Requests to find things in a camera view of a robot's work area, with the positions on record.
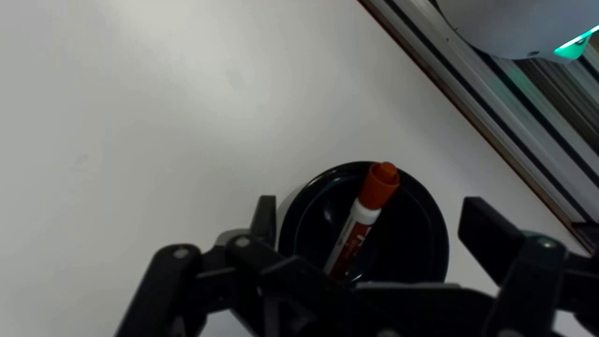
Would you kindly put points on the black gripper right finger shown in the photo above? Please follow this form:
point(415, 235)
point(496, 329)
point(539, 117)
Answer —
point(531, 274)

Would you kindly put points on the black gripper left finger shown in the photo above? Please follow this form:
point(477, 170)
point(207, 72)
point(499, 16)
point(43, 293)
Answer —
point(275, 293)

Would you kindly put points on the orange capped white marker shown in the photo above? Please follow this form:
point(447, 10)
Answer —
point(368, 207)

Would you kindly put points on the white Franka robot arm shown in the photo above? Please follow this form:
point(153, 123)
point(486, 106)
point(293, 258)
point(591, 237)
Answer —
point(518, 25)

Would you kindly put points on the black cup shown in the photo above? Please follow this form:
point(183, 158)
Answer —
point(406, 231)

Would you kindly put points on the aluminium extrusion base frame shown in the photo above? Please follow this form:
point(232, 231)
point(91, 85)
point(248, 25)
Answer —
point(512, 106)

